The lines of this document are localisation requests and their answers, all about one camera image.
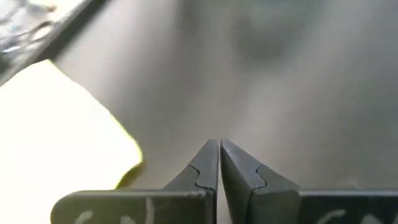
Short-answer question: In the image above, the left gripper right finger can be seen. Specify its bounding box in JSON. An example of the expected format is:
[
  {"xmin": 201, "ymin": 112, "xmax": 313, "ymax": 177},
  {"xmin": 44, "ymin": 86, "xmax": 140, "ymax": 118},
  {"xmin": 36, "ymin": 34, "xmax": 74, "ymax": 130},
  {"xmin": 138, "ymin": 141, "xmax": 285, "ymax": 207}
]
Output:
[{"xmin": 220, "ymin": 138, "xmax": 398, "ymax": 224}]

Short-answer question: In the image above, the yellow microfiber towel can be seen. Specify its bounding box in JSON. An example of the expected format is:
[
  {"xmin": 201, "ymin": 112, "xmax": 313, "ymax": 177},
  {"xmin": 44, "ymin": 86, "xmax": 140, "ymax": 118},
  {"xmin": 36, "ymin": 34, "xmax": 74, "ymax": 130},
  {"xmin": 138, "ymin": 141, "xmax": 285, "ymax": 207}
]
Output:
[{"xmin": 0, "ymin": 58, "xmax": 144, "ymax": 224}]

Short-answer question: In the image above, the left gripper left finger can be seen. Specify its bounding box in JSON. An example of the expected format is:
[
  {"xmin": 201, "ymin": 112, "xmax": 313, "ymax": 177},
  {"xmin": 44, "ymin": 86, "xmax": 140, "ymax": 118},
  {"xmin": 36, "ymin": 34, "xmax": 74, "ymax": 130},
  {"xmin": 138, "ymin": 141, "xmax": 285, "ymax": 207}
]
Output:
[{"xmin": 50, "ymin": 138, "xmax": 221, "ymax": 224}]

